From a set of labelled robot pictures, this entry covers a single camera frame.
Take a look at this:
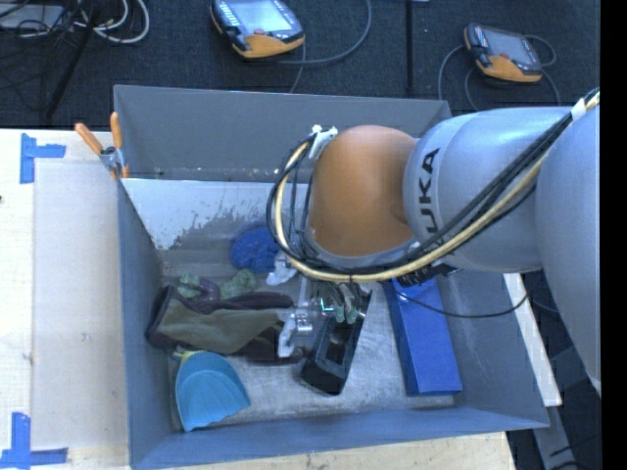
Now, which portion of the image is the white crumpled thing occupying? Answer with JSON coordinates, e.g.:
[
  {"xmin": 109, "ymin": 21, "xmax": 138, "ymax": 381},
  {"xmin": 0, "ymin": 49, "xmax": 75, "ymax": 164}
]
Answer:
[{"xmin": 265, "ymin": 255, "xmax": 299, "ymax": 287}]

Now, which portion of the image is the blue sponge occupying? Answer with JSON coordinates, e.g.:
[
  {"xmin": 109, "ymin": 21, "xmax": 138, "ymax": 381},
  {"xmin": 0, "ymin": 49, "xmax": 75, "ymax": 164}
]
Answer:
[{"xmin": 229, "ymin": 221, "xmax": 283, "ymax": 275}]

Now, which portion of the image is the olive and purple cloth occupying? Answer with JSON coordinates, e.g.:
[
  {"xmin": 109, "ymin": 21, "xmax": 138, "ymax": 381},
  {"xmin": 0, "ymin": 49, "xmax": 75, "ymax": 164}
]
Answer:
[{"xmin": 145, "ymin": 284, "xmax": 305, "ymax": 364}]

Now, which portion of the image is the pale wood board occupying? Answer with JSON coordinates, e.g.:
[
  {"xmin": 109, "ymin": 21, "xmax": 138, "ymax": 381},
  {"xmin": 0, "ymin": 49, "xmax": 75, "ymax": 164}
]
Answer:
[{"xmin": 29, "ymin": 157, "xmax": 563, "ymax": 470}]

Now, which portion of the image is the grey metal bin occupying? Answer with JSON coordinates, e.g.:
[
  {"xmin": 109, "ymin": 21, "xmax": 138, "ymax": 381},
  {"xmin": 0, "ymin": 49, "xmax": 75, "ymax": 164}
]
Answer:
[{"xmin": 113, "ymin": 84, "xmax": 551, "ymax": 470}]

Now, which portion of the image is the teal plastic scoop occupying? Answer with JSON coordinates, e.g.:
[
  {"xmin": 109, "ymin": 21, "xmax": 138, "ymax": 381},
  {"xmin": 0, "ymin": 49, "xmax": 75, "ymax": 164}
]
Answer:
[{"xmin": 170, "ymin": 348, "xmax": 252, "ymax": 433}]

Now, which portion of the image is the green toy vegetable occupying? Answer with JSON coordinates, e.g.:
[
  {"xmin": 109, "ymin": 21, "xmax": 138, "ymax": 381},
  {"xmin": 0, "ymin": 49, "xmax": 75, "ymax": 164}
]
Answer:
[{"xmin": 219, "ymin": 268, "xmax": 258, "ymax": 300}]

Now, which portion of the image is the black hollow block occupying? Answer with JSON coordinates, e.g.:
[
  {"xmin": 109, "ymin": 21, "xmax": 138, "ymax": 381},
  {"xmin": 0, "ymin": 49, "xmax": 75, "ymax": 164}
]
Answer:
[{"xmin": 299, "ymin": 289, "xmax": 373, "ymax": 396}]

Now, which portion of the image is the blue flat block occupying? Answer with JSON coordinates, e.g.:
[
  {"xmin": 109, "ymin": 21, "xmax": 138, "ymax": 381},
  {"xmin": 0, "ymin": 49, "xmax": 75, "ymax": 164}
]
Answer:
[{"xmin": 381, "ymin": 276, "xmax": 464, "ymax": 398}]

